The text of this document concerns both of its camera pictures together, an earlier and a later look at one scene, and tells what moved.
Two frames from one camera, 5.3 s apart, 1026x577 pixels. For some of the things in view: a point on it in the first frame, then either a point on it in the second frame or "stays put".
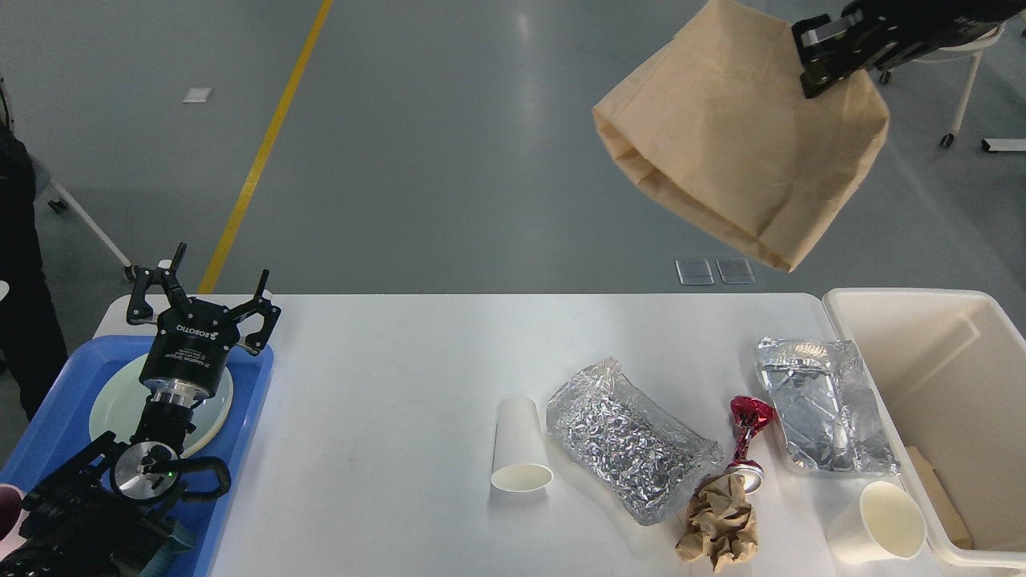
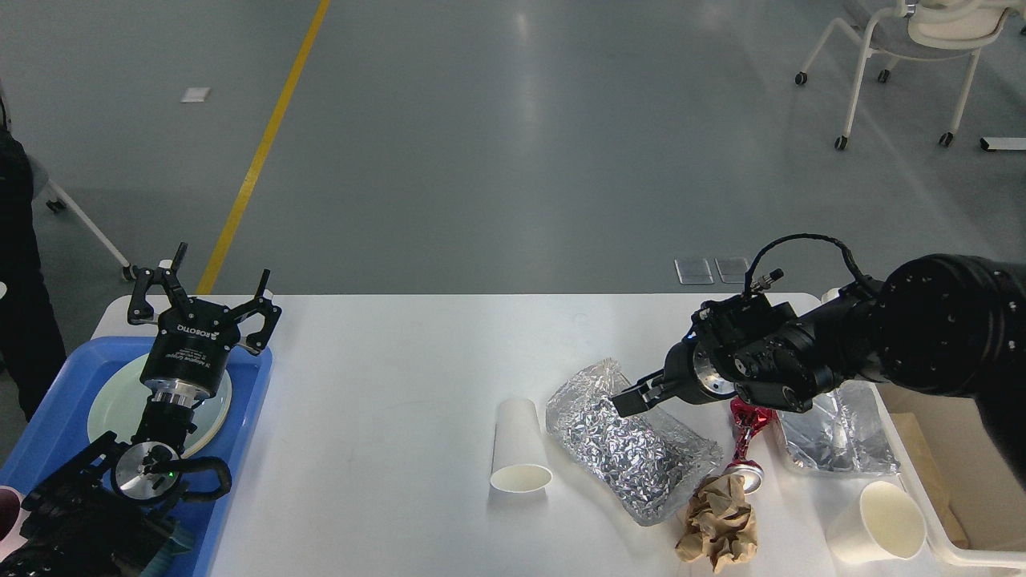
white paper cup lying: [521, 463] stays put
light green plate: [121, 401] stays put
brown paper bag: [716, 125] to [908, 426]
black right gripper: [949, 22] to [691, 376]
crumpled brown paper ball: [721, 523] stays put
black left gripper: [188, 352] stays put
